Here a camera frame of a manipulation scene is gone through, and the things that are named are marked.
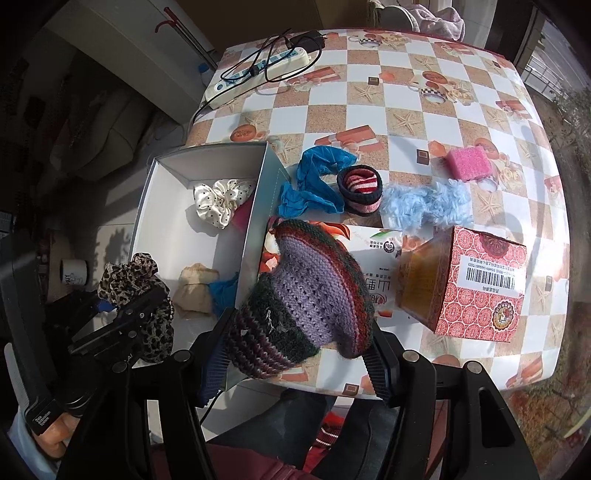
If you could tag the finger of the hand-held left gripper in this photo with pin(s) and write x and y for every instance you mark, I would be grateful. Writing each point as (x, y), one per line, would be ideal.
(138, 309)

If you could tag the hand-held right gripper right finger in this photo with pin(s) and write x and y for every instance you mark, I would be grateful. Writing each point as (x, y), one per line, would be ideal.
(379, 369)

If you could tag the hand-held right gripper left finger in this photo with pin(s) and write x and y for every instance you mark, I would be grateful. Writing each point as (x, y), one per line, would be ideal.
(214, 374)

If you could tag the leopard print scrunchie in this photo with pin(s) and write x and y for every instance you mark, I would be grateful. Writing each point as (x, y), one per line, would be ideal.
(154, 334)

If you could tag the beige sock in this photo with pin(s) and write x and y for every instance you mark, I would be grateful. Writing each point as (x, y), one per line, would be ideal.
(196, 290)

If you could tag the small blue plastic glove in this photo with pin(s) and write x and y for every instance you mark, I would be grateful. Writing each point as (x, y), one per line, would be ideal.
(224, 293)

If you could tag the white cardboard box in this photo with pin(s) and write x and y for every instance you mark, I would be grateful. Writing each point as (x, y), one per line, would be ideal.
(184, 240)

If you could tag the purple knitted sock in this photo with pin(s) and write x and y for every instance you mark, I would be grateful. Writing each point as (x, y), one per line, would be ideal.
(304, 295)

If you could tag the polka-dot satin scrunchie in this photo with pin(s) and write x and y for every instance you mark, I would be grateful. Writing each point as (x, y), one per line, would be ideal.
(217, 203)

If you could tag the magenta sponge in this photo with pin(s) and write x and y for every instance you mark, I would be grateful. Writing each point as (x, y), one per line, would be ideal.
(242, 216)

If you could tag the person's left hand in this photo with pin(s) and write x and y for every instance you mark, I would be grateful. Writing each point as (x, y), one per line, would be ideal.
(53, 441)

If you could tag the white cup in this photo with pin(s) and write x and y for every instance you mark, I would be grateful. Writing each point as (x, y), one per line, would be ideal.
(74, 272)

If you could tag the person's dark trouser leg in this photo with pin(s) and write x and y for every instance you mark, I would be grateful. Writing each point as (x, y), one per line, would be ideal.
(277, 424)

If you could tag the person's maroon garment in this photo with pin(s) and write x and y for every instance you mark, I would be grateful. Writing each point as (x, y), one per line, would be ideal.
(231, 464)

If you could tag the floral tissue pack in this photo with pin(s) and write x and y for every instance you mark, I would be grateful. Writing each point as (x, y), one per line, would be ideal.
(369, 249)

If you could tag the red patterned cardboard box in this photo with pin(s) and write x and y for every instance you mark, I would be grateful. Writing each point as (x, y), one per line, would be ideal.
(480, 286)

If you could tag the light blue fluffy cloth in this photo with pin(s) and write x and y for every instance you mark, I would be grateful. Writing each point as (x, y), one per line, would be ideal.
(425, 205)

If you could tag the red striped rolled sock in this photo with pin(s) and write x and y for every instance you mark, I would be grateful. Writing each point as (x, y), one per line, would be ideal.
(360, 191)

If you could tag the large blue plastic glove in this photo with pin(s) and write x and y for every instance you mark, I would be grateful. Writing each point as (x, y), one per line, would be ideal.
(311, 184)

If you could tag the light pink sponge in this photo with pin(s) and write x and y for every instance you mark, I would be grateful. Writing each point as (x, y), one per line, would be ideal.
(468, 164)

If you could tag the blue-capped bottle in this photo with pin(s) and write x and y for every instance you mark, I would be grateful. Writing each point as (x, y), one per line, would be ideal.
(203, 69)

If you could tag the white power strip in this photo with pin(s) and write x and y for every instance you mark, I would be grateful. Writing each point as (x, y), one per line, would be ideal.
(258, 76)

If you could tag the white cabinet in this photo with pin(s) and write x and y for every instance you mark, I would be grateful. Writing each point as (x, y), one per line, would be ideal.
(138, 41)

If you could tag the checkered tablecloth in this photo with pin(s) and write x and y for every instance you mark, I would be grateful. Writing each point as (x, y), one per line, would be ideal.
(401, 92)

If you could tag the black power adapter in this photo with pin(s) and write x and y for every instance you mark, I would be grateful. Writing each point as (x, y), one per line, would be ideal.
(307, 40)

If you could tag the pink cloth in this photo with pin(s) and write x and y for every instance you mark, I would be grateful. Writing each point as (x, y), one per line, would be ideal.
(438, 21)

